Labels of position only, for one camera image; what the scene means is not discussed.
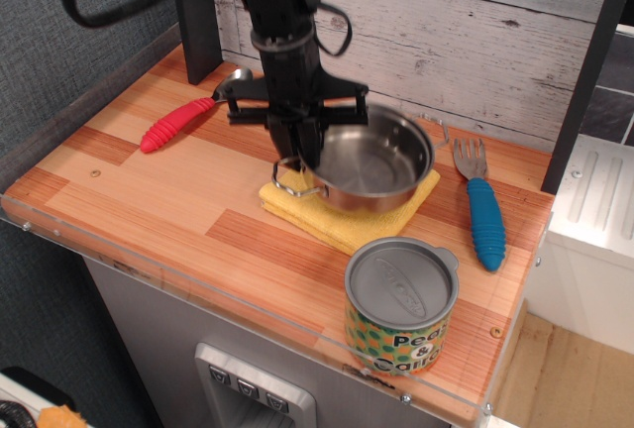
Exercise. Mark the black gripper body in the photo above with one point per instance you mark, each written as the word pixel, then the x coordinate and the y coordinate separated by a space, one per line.
pixel 296 89

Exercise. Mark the red handled spoon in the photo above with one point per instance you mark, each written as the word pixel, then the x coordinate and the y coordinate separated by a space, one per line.
pixel 167 127

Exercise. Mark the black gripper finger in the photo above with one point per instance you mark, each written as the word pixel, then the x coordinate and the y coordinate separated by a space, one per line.
pixel 285 140
pixel 311 135

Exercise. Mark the dark grey post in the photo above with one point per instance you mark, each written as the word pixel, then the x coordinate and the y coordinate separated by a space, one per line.
pixel 200 37
pixel 608 19

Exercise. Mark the stainless steel pan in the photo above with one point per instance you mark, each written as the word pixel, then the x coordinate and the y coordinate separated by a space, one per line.
pixel 372 168

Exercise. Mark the yellow folded cloth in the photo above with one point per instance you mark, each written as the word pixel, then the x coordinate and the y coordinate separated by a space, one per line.
pixel 344 232

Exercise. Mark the silver dispenser panel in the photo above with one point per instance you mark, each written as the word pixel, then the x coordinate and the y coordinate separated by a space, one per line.
pixel 240 394

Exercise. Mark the dark grey right post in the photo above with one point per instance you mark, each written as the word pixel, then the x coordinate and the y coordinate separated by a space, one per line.
pixel 608 19

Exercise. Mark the white toy sink unit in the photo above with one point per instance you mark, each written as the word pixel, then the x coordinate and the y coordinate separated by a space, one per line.
pixel 582 278

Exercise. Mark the peas and carrots can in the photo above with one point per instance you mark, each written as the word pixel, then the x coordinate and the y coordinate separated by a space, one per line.
pixel 400 294

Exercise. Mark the orange object at corner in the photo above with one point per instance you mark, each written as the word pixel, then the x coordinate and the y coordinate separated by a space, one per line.
pixel 60 417

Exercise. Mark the blue handled fork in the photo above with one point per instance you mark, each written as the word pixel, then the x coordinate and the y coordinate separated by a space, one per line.
pixel 488 230

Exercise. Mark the dark grey left post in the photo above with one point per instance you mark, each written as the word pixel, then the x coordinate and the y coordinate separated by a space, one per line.
pixel 200 37

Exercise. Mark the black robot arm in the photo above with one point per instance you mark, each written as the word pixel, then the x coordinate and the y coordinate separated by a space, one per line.
pixel 285 23

